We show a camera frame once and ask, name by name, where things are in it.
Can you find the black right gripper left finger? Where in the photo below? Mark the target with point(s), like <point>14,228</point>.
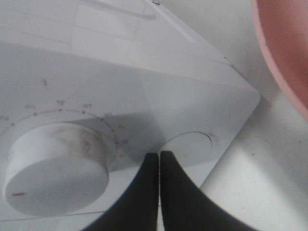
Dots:
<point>137,208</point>

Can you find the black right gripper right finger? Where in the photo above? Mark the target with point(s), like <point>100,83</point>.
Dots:
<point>185,207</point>

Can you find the round white door button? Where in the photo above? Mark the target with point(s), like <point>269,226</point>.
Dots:
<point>190,148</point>

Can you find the pink round plate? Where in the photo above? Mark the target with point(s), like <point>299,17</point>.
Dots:
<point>282,32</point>

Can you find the lower white microwave knob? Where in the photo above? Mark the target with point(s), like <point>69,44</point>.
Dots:
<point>55,169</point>

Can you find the white microwave oven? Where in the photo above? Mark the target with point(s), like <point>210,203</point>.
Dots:
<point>127,69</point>

